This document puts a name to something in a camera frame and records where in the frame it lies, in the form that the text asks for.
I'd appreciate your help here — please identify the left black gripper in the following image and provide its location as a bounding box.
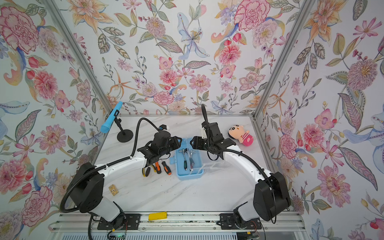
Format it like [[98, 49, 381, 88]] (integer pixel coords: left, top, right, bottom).
[[158, 135, 184, 157]]

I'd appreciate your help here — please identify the black handled wrench tool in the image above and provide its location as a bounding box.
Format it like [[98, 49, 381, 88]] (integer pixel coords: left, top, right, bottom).
[[179, 148, 195, 171]]

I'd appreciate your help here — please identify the light blue plastic toolbox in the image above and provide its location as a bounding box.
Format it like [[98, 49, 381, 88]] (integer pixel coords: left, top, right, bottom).
[[169, 137, 229, 181]]

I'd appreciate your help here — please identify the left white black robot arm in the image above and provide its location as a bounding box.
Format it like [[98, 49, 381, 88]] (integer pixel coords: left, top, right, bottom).
[[60, 118, 182, 225]]

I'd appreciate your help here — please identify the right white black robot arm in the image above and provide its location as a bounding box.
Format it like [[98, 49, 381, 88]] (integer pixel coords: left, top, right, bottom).
[[190, 105, 291, 227]]

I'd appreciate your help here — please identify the cartoon boy plush doll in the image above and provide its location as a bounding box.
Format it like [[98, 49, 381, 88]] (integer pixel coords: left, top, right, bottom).
[[228, 125, 254, 147]]

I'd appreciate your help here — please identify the orange black screwdriver right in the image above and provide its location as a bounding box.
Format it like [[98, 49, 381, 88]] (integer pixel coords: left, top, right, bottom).
[[162, 161, 172, 176]]

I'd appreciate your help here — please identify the small wooden block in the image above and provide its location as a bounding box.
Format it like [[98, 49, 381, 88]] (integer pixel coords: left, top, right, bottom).
[[109, 185, 119, 196]]

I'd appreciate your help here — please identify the yellow tape label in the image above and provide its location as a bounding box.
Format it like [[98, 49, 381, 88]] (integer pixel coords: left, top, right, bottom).
[[148, 212, 168, 221]]

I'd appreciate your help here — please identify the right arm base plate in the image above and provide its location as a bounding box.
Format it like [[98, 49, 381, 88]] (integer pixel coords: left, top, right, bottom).
[[216, 213, 263, 231]]

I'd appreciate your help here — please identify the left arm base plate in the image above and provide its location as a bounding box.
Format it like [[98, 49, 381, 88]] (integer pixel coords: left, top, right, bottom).
[[97, 214, 141, 231]]

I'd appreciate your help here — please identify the aluminium front rail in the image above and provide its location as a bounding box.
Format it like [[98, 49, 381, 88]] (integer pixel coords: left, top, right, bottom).
[[48, 211, 306, 233]]

